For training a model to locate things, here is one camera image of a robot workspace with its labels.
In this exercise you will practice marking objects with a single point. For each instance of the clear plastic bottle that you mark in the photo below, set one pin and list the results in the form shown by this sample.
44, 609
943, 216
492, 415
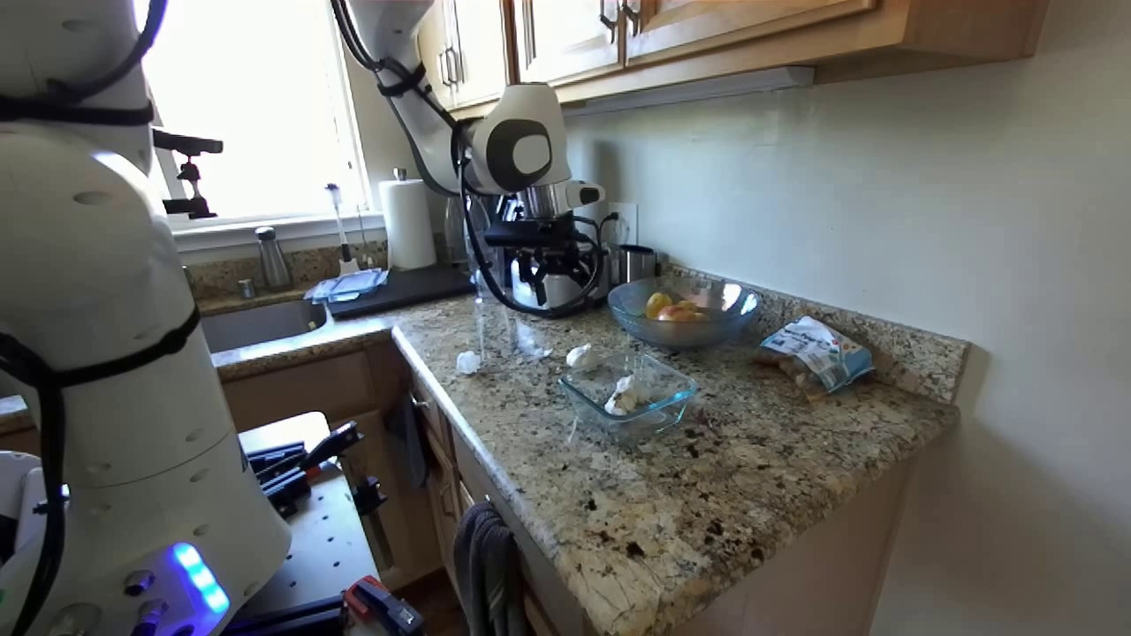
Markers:
492, 322

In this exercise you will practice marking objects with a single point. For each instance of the orange fruit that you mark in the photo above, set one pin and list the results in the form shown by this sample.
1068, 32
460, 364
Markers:
661, 308

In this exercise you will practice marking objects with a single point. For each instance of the round glass fruit bowl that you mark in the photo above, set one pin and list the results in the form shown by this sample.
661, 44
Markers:
730, 308

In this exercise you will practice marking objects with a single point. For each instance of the perforated black work table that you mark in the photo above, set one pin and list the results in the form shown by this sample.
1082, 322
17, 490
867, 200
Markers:
325, 556

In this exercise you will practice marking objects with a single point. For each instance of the grey hanging towel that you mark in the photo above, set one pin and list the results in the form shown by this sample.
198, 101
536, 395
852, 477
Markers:
485, 573

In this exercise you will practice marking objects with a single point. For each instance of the small white garlic piece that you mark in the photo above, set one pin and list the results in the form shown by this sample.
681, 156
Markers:
467, 362

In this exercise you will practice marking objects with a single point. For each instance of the black tray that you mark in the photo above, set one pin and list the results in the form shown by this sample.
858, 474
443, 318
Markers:
403, 292

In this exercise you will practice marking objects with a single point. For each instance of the blue white snack bag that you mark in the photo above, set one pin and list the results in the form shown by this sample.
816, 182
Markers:
831, 358

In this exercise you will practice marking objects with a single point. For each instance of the wooden upper cabinet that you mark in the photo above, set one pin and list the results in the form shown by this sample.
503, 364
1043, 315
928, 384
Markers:
600, 52

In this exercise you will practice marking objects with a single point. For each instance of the black clamp tool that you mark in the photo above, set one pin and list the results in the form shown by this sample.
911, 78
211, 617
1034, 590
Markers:
282, 471

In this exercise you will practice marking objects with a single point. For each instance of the black camera on mount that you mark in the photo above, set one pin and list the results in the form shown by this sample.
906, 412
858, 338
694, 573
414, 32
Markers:
190, 145

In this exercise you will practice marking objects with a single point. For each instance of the white wall outlet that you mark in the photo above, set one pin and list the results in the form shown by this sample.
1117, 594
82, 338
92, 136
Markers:
624, 219

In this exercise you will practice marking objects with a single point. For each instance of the clear square glass bowl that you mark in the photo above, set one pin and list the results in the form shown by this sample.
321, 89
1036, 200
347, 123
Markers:
631, 396

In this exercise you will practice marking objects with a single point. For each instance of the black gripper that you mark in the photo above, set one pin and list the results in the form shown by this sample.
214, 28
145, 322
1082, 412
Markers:
536, 250

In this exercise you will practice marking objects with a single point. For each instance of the white rice cooker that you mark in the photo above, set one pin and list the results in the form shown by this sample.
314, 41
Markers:
558, 292

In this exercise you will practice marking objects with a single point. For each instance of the white paper towel roll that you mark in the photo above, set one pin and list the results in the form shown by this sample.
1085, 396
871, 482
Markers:
407, 219

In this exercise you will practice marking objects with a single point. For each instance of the blue cloth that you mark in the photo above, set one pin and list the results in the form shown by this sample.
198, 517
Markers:
343, 289

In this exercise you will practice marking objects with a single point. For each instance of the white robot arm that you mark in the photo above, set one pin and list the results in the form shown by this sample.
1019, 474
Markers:
150, 517

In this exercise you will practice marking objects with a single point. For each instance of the red blue clamp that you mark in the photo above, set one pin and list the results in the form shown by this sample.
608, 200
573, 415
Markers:
375, 609

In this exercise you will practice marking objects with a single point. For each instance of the sink faucet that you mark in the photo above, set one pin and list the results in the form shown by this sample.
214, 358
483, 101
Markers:
272, 258

